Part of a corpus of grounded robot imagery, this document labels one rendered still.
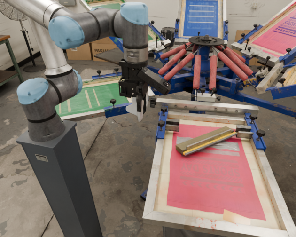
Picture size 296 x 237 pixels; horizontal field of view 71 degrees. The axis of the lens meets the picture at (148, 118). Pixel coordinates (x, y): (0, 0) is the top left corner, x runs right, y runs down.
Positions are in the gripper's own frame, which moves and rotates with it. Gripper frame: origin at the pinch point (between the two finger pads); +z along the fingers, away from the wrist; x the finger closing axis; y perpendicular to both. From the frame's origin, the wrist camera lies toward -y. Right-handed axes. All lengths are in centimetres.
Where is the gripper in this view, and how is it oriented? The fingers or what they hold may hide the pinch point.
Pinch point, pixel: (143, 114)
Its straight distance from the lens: 75.3
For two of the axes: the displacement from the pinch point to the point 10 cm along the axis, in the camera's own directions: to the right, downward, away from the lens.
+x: -2.5, 5.6, -7.9
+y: -9.7, -1.4, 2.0
